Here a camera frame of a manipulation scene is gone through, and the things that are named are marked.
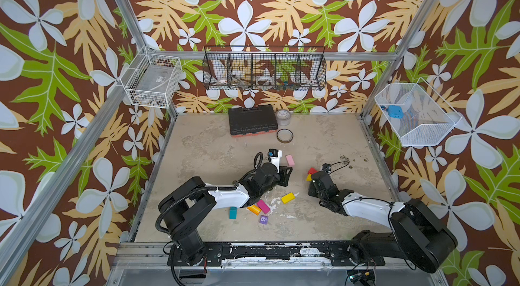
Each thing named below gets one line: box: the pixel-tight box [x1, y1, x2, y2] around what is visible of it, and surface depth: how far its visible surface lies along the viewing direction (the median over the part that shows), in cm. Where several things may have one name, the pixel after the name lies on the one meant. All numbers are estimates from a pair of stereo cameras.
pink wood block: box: [285, 154, 296, 167], surface depth 101 cm
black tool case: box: [228, 104, 279, 137], surface depth 113 cm
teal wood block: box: [228, 206, 238, 221], surface depth 86 cm
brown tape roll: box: [276, 128, 294, 144], surface depth 113 cm
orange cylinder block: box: [246, 204, 262, 216], surface depth 86 cm
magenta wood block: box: [256, 199, 271, 215], surface depth 87 cm
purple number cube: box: [259, 214, 269, 225], surface depth 84 cm
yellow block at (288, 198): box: [280, 191, 296, 204], surface depth 90 cm
